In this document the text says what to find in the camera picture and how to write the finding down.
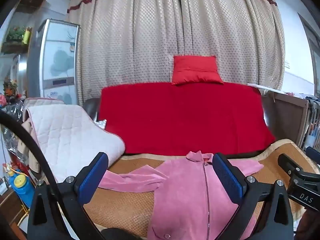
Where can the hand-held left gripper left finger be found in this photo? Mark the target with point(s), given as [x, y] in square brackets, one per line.
[93, 177]

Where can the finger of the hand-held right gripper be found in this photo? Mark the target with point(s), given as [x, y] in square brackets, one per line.
[313, 152]
[297, 166]

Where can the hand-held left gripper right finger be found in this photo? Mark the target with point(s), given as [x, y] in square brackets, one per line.
[228, 177]

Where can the person's right forearm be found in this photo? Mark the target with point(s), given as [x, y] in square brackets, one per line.
[310, 225]

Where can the dark clothes heap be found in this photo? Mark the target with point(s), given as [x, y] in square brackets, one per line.
[312, 98]

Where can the woven bamboo mat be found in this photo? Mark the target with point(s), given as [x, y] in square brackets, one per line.
[125, 205]

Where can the wooden crib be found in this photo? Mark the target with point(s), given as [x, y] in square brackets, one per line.
[290, 117]

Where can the white quilted pad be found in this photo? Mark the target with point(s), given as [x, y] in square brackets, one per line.
[72, 135]

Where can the blue and yellow plastic jug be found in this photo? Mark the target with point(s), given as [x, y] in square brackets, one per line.
[21, 187]

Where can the tan cloth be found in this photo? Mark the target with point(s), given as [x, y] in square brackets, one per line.
[30, 140]

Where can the red blanket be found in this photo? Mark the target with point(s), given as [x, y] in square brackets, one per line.
[180, 120]

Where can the brown framed window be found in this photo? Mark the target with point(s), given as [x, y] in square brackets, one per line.
[312, 55]

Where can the silver foil wrap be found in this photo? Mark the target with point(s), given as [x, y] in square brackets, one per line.
[13, 112]

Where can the red pillow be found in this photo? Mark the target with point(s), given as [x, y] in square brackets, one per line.
[196, 70]

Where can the red artificial flowers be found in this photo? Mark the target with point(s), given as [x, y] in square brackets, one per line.
[10, 90]

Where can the beige dotted curtain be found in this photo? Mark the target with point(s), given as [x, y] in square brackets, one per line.
[155, 37]

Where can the yellow bottle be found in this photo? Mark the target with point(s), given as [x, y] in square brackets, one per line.
[26, 37]

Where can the green artificial plant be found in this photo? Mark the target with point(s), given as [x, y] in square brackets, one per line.
[15, 33]

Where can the white wall socket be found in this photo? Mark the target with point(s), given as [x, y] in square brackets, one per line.
[287, 64]

